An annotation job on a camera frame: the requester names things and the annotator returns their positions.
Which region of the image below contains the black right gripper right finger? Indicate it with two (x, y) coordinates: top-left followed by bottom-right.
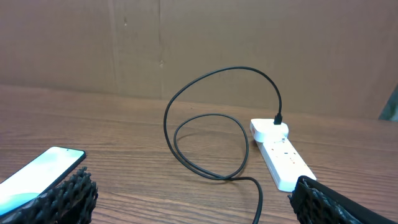
(288, 175), (397, 224)

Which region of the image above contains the brown cardboard backdrop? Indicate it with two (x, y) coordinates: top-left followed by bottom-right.
(1, 1), (397, 119)

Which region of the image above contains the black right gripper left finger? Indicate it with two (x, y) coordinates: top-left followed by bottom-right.
(1, 167), (98, 224)

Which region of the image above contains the black USB charging cable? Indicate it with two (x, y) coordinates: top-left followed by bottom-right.
(163, 65), (284, 224)

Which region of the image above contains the white power strip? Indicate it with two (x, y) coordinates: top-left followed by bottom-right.
(257, 138), (317, 192)

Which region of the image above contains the black smartphone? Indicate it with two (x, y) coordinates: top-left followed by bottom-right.
(1, 146), (86, 216)

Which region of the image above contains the white charger adapter plug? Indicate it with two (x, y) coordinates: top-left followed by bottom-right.
(250, 118), (289, 142)

